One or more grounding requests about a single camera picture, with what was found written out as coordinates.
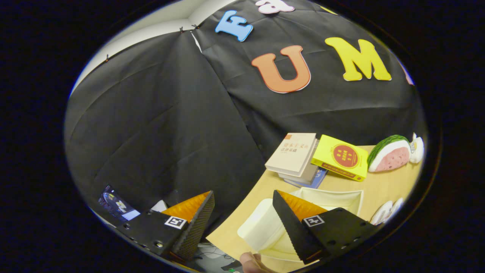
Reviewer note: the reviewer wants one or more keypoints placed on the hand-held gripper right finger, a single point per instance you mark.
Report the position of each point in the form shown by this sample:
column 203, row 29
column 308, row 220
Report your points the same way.
column 291, row 227

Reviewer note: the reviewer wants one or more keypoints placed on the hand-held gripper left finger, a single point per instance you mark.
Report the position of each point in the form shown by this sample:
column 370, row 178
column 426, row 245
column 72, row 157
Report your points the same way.
column 195, row 227

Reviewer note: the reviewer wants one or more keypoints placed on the cream storage box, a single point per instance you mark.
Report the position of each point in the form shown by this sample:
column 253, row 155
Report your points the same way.
column 261, row 227

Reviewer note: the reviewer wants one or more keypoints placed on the grey book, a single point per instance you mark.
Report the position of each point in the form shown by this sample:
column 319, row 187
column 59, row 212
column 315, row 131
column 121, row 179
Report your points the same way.
column 308, row 175

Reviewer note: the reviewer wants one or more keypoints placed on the blue book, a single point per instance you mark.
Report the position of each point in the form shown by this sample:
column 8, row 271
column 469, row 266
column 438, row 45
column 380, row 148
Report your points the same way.
column 320, row 177

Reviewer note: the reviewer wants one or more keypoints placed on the beige book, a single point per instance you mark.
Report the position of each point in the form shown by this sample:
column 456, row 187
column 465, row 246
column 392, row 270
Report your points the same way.
column 291, row 151

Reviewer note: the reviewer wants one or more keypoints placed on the yellow book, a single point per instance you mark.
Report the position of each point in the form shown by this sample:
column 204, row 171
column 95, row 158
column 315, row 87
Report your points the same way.
column 341, row 155

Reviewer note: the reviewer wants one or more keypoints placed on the watermelon slice plush toy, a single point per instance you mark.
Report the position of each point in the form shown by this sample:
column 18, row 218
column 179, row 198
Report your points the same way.
column 390, row 157

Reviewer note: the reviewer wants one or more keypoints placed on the white plush toy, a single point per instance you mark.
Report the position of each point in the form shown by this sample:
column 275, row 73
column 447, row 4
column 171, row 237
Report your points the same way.
column 416, row 149

